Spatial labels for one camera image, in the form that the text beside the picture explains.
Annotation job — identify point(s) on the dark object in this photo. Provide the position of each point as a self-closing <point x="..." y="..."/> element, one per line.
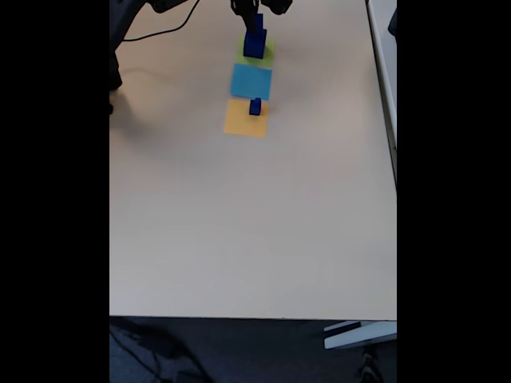
<point x="393" y="22"/>

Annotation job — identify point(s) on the green paper square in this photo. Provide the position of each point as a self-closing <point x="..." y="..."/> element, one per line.
<point x="270" y="54"/>

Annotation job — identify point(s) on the white table foot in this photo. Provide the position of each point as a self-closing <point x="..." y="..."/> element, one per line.
<point x="359" y="337"/>

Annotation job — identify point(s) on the large blue cube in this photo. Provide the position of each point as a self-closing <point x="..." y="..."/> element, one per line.
<point x="254" y="46"/>

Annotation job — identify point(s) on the light blue paper square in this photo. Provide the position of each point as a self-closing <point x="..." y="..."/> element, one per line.
<point x="251" y="81"/>

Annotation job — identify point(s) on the orange paper square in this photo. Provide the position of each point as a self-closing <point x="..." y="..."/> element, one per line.
<point x="239" y="123"/>

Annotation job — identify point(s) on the black camera box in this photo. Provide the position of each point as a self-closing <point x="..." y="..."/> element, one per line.
<point x="279" y="6"/>

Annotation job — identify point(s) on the white adjacent table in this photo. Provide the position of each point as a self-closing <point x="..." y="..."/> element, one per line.
<point x="383" y="60"/>

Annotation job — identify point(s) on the small blue cube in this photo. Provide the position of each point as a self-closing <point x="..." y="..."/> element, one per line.
<point x="255" y="109"/>

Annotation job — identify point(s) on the medium blue cube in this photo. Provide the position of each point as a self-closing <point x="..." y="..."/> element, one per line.
<point x="260" y="23"/>

